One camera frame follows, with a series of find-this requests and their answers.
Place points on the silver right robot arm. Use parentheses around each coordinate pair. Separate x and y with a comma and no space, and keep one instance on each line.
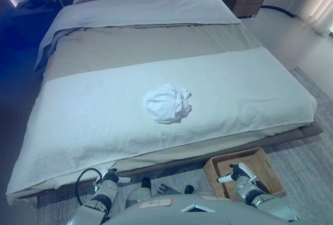
(260,199)

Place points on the silver right robot leg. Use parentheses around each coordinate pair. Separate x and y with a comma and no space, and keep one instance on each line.
(205,192)

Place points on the woven wicker basket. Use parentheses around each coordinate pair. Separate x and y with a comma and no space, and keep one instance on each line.
(265,165)

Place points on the low wooden side table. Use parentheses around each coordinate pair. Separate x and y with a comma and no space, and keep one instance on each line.
(36,10)

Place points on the grey robot torso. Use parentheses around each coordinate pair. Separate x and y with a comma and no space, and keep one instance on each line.
(182,212)

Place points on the silver robot leg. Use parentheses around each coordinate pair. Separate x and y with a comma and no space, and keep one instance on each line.
(205,192)
(138,196)

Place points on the brown wooden bed frame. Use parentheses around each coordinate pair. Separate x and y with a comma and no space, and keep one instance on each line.
(307,131)

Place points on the white terry bed blanket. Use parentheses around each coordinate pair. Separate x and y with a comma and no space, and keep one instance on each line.
(104,110)

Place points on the dark items on table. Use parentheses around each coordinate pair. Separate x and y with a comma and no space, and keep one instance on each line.
(39,1)

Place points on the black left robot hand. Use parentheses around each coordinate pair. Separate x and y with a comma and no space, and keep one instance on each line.
(112,175)

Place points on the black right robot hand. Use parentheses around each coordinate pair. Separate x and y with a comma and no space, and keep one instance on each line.
(238,173)

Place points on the beige duvet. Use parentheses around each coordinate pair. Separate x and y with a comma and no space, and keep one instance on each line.
(145,45)

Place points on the white clothes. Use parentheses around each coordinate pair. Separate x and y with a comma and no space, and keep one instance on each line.
(164,105)

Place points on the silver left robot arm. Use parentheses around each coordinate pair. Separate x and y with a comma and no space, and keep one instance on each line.
(101,196)

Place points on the white folded top sheet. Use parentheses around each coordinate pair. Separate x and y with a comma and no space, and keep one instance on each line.
(135,11)

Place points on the silver left robot leg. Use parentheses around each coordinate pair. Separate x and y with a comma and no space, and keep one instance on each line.
(138,196)

